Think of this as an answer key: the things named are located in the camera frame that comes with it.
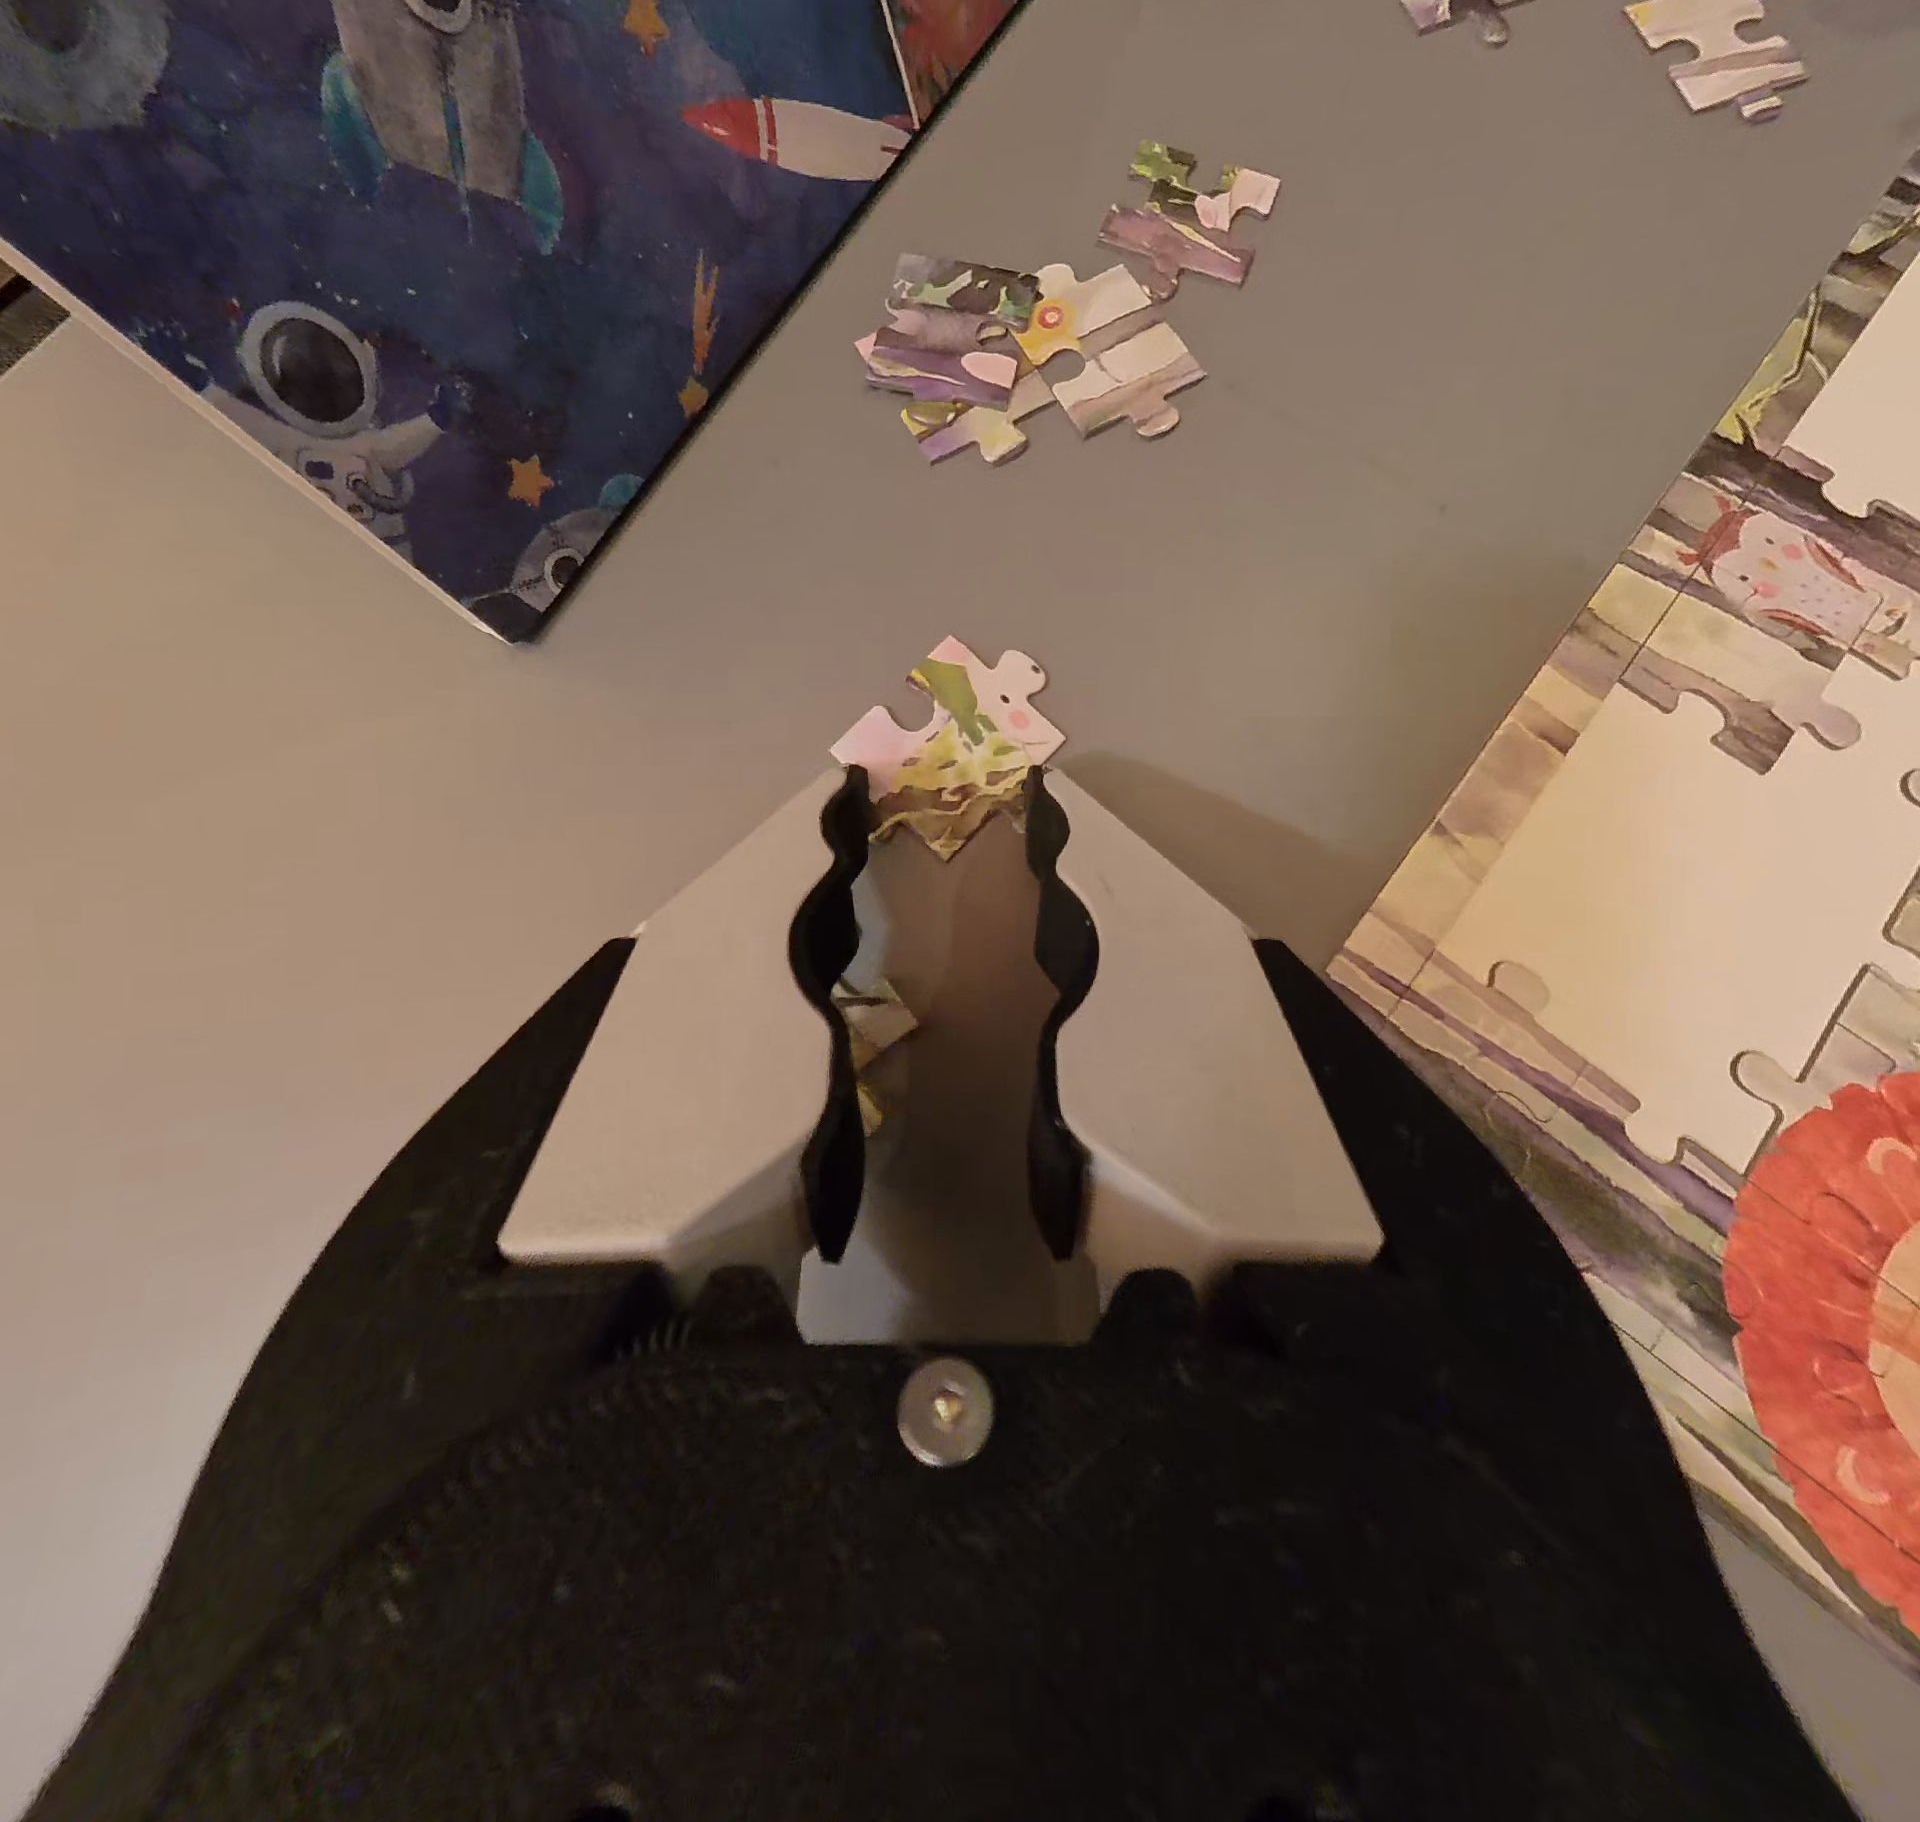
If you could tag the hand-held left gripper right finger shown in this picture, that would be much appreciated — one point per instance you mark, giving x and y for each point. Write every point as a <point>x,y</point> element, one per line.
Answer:
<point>1201,1101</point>

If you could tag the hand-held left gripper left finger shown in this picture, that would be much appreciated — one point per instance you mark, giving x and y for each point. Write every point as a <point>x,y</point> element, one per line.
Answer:
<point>676,1101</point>

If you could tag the pink green jigsaw piece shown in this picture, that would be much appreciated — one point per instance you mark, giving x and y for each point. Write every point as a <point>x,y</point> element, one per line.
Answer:
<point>975,697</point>

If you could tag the animal jigsaw puzzle board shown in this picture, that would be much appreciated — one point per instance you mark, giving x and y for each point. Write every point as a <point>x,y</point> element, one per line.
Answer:
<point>1681,832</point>

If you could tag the jigsaw pieces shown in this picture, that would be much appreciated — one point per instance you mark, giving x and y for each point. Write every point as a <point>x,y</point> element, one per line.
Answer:
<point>1141,382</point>

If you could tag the puzzle box with pictures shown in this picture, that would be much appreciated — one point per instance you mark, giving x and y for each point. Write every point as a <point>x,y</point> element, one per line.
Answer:
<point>451,276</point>

